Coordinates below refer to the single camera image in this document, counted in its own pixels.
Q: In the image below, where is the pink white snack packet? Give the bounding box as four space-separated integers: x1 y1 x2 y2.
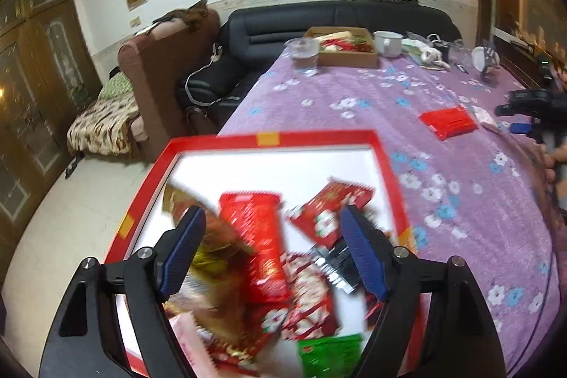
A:
170 312 219 378

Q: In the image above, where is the brown gold sesame packet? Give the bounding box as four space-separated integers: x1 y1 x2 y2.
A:
162 183 254 343

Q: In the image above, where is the green snack packet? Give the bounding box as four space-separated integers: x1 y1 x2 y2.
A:
298 334 363 378

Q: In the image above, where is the dark purple snack packet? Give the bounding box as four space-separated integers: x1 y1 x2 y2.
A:
308 237 361 294

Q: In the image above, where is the long red snack bar packet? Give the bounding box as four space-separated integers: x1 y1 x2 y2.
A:
219 192 290 304

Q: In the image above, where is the small red floral snack packet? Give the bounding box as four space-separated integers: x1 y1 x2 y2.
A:
286 177 375 248

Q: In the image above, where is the cardboard box of snacks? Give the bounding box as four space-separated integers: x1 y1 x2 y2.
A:
304 27 378 68

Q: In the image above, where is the person right hand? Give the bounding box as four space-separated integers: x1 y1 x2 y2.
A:
544 143 566 214

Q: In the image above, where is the pink small snack packet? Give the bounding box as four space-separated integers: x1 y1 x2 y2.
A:
472 106 500 133

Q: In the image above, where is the black phone stand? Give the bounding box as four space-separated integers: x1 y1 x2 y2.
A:
481 39 498 84

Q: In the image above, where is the white round container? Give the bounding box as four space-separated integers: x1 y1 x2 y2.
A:
471 46 500 72

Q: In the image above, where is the red rectangular snack box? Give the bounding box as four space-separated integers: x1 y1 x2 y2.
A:
419 107 478 141

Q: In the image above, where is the purple floral tablecloth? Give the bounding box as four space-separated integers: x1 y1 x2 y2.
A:
222 56 560 373

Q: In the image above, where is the white cloth bundle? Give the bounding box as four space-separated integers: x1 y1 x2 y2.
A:
402 38 450 70

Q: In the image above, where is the red white gift box tray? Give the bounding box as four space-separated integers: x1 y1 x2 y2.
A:
107 130 415 377

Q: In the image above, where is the white ceramic mug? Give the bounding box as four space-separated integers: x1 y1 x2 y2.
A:
373 31 404 58

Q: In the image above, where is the leopard print blanket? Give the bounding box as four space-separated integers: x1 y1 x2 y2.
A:
66 93 139 158

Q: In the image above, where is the clear plastic cup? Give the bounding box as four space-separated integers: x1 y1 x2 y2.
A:
286 38 320 76

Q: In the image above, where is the brown armchair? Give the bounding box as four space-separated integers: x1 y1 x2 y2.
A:
117 0 220 162

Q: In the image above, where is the wooden glass cabinet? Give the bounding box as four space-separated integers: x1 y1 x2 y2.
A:
1 0 102 271

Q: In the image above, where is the black leather sofa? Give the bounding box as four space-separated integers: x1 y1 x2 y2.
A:
176 0 464 131

